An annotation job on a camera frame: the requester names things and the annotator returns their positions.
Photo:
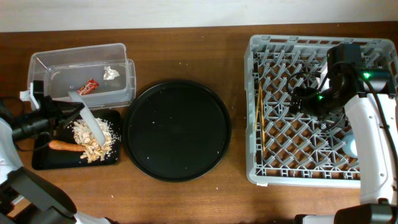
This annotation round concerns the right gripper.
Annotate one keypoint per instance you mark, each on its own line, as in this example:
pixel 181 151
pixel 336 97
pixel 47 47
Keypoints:
pixel 307 94

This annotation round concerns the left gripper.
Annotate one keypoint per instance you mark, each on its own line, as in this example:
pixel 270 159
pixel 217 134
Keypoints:
pixel 53 110

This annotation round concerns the grey plate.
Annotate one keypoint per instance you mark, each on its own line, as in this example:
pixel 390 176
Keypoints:
pixel 88 117

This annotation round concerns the orange carrot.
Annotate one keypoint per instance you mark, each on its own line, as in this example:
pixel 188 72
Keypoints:
pixel 64 146

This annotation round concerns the red snack wrapper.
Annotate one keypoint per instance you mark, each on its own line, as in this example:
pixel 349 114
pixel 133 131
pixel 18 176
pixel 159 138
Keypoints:
pixel 88 87

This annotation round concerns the wooden chopstick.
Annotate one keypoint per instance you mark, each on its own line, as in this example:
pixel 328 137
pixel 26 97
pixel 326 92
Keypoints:
pixel 262 117
pixel 258 102

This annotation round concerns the rice and peanut shells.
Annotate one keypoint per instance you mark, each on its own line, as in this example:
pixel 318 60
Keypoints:
pixel 93 151

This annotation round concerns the white tissue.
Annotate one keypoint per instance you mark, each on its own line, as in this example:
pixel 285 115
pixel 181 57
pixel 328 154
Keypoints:
pixel 110 74

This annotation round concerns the blue plastic cup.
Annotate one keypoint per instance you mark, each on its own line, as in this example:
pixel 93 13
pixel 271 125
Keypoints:
pixel 350 146

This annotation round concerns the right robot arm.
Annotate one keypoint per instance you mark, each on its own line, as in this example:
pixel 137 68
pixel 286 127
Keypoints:
pixel 367 98

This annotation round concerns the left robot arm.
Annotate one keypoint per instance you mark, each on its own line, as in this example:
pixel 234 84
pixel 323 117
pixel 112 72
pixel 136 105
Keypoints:
pixel 25 196

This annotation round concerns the grey dishwasher rack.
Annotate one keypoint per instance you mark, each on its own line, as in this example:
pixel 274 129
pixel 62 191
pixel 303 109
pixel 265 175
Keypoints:
pixel 297 151

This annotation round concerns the black rectangular tray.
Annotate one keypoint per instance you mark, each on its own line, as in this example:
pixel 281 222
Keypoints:
pixel 48 158

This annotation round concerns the clear plastic bin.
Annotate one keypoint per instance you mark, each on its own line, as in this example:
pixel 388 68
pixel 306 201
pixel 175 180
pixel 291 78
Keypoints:
pixel 69 69

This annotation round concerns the round black serving tray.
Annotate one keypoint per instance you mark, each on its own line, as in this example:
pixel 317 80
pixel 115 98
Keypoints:
pixel 176 131

